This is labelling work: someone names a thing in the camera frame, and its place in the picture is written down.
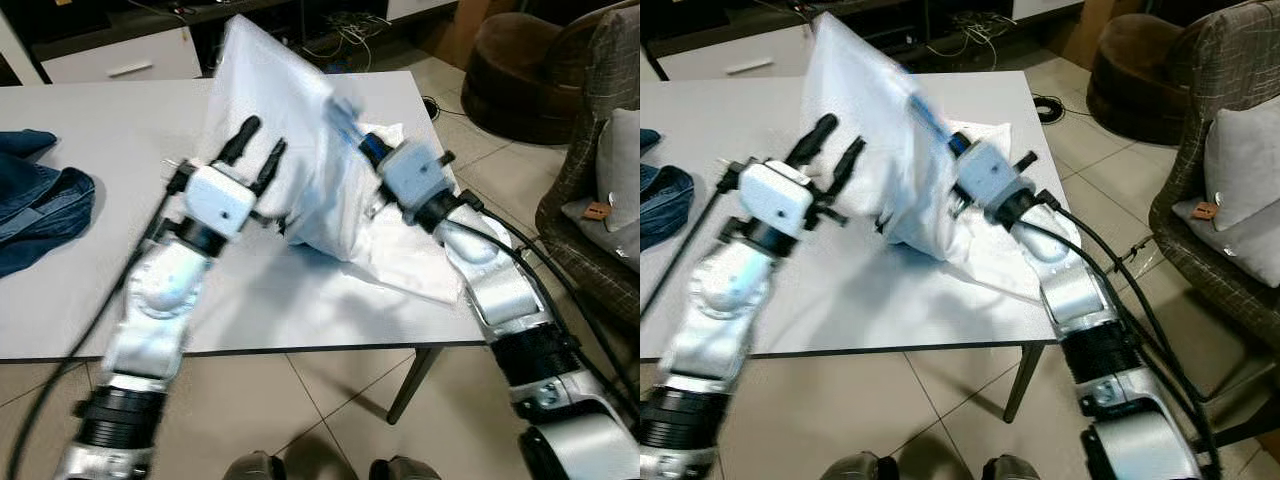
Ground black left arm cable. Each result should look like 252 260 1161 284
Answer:
5 160 191 480
640 160 746 321

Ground grey pillow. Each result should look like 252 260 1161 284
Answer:
1170 95 1280 289
560 108 641 263

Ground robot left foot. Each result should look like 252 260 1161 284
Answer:
830 452 898 480
222 452 287 480

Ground white glass display cabinet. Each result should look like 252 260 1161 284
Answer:
0 10 46 86

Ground white T-shirt black print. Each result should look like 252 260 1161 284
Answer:
800 12 1083 303
200 15 469 306

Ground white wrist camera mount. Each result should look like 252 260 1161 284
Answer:
738 160 819 238
378 140 448 208
955 140 1033 209
185 165 258 239

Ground black metal table frame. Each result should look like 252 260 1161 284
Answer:
1003 342 1048 423
386 345 443 426

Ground wide white cabinet drawer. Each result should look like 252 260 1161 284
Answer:
655 25 813 81
40 25 203 84

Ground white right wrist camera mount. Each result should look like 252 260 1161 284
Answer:
378 140 448 208
955 140 1033 209

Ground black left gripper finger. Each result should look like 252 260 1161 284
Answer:
220 116 263 166
826 137 868 196
255 138 289 196
787 113 841 167

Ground blue denim jeans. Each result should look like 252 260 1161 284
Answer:
640 128 696 251
0 130 97 279

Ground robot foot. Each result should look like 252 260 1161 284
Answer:
980 455 1053 480
370 457 443 480
222 452 287 480
830 452 898 480

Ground brown checked armchair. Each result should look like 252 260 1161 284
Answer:
535 0 641 331
1148 0 1280 346

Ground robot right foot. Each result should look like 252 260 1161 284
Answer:
370 457 443 480
980 455 1053 480

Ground brown round pouf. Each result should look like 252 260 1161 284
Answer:
1085 12 1201 147
460 12 593 147

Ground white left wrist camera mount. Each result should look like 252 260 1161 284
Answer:
738 160 819 238
185 165 258 239

